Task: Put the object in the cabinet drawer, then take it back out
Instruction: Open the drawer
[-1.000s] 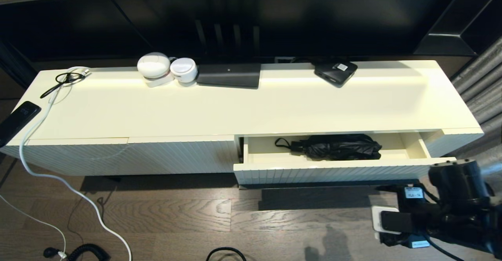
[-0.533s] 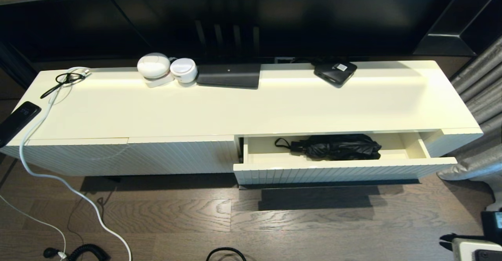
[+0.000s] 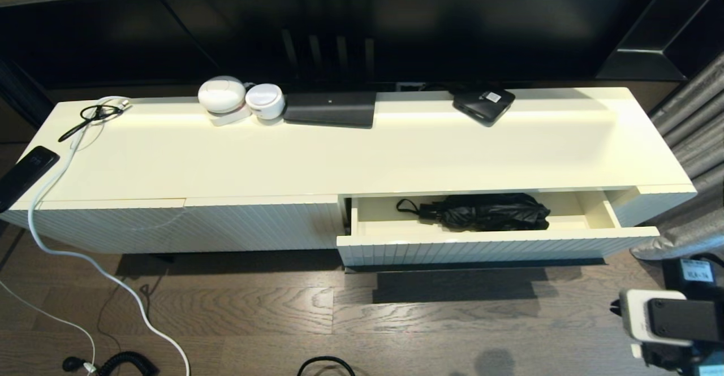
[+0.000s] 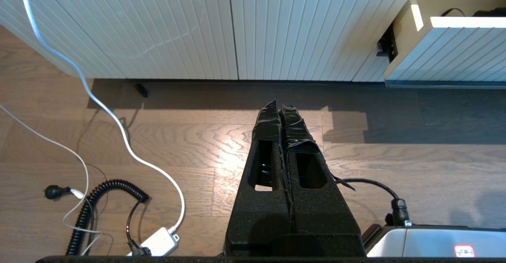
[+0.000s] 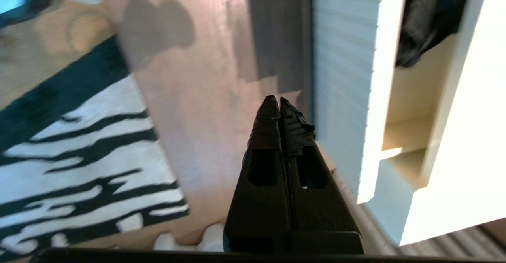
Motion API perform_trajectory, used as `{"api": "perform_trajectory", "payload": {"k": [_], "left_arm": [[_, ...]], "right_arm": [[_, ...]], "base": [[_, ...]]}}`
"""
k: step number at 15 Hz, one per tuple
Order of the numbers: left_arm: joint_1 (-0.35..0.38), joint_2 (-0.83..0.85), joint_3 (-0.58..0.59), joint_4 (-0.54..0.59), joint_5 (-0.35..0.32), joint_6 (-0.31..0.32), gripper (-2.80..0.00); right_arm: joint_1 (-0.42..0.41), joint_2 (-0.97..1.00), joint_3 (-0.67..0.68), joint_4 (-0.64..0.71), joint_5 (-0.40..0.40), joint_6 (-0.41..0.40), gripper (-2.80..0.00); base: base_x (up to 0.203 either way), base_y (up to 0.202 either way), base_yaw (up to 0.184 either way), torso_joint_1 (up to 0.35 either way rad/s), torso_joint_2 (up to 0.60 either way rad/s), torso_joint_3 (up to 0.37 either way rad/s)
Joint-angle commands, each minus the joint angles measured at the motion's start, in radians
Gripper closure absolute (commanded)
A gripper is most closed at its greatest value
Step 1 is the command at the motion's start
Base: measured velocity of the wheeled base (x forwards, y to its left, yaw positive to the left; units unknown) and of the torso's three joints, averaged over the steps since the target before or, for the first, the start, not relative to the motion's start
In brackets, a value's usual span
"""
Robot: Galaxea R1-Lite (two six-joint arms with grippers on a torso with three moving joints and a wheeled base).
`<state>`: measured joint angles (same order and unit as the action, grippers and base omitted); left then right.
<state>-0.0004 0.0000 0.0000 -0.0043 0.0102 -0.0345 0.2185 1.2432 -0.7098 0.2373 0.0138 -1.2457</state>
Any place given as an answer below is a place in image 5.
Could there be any black white beige rug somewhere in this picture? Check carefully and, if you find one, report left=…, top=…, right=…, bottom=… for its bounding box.
left=0, top=0, right=189, bottom=255

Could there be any white TV cabinet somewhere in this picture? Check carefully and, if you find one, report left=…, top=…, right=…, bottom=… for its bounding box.
left=366, top=0, right=506, bottom=248

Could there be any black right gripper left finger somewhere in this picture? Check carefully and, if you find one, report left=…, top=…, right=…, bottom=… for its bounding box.
left=223, top=96, right=288, bottom=254

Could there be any grey pleated curtain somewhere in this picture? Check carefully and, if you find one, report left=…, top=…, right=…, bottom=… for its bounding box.
left=152, top=176, right=506, bottom=257

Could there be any white fluted drawer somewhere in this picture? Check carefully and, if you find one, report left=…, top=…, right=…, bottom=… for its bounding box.
left=310, top=0, right=491, bottom=205

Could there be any black folding umbrella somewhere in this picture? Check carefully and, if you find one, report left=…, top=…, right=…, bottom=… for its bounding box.
left=395, top=0, right=473, bottom=69

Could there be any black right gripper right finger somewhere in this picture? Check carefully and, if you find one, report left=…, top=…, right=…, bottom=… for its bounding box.
left=280, top=97, right=364, bottom=254

